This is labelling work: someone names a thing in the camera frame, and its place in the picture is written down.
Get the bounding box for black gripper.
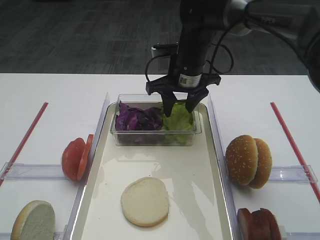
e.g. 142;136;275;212
146;73;221;117

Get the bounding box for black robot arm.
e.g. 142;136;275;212
146;0;320;116

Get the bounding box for green lettuce in container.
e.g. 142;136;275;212
157;102;194;145

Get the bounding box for rear tomato slice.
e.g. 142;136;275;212
77;134;94;181

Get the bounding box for tomato slice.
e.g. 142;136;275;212
77;134;94;181
61;137;86;182

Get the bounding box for front tomato slice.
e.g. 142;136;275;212
61;137;86;182

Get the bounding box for front meat patty slice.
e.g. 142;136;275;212
237;208;271;240

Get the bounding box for meat patty slice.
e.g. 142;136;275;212
237;208;271;240
260;208;281;240

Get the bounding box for rear meat patty slice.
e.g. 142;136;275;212
260;208;281;240

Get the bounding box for purple cabbage leaves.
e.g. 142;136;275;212
115;102;163;131

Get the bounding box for clear plastic container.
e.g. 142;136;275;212
110;94;202;146

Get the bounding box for right long clear divider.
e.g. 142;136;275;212
207;94;242;240

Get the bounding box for long clear divider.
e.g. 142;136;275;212
60;92;110;240
207;94;242;240

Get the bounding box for front sesame bun top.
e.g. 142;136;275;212
225;135;258;186

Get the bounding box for sesame bun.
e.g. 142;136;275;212
225;135;258;186
249;138;273;189

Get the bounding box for left long clear divider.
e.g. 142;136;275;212
60;92;110;240

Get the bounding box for rear sesame bun top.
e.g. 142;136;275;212
249;138;273;189

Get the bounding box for bottom bun on tray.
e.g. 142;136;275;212
120;176;170;227

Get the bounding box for white rectangular tray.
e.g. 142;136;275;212
71;104;233;240

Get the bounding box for right clear cross divider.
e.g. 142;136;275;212
268;165;318;184

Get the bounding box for clear cross divider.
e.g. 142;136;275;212
268;165;318;184
0;162;67;180

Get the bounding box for lower right clear divider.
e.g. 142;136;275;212
278;225;288;240

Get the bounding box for left clear cross divider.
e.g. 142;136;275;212
0;162;67;180

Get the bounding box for bun half standing left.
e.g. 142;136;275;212
10;200;56;240

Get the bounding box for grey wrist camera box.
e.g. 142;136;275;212
151;43;178;58

